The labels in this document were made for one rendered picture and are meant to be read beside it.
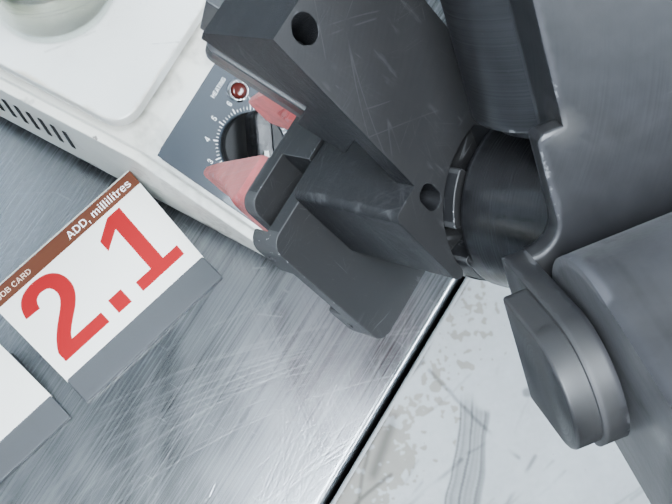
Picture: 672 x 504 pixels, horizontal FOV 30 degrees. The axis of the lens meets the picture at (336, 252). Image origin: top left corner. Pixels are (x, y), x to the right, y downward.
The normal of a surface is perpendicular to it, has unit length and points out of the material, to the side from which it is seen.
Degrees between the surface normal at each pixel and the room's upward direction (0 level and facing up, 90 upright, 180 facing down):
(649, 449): 90
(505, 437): 0
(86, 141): 90
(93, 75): 0
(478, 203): 51
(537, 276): 47
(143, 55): 0
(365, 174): 40
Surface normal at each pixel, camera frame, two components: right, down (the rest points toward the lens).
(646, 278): -0.19, -0.63
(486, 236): -0.75, 0.36
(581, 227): 0.22, 0.39
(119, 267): 0.42, 0.22
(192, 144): 0.40, -0.03
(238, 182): -0.77, -0.55
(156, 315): -0.04, -0.29
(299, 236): 0.64, 0.18
